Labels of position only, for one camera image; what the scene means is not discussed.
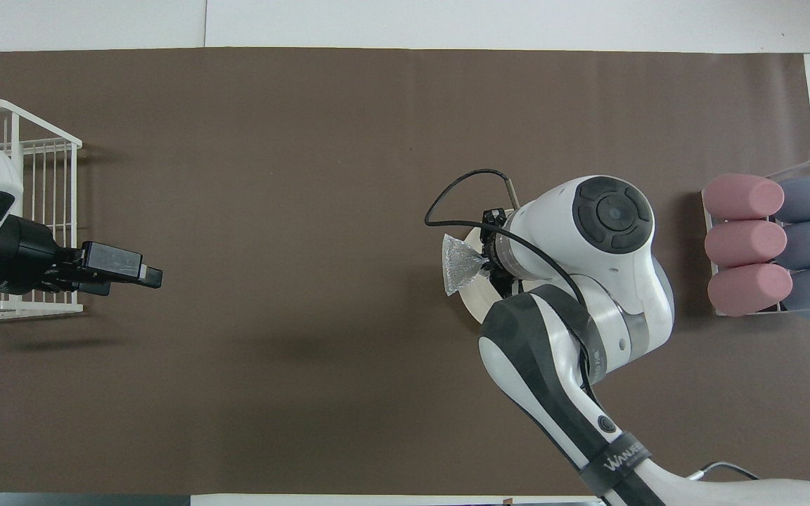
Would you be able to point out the pink plastic cup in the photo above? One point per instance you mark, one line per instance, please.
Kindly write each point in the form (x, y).
(749, 289)
(746, 243)
(742, 197)

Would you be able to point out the cream round plate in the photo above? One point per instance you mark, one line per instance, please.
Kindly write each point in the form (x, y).
(475, 303)

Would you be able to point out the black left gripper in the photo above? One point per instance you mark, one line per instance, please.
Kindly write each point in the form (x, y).
(25, 256)

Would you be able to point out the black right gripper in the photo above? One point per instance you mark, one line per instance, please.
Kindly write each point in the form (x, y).
(495, 277)

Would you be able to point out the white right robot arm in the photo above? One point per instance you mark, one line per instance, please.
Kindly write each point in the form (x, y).
(588, 281)

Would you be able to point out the brown table mat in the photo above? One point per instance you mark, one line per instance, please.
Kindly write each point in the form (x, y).
(306, 176)

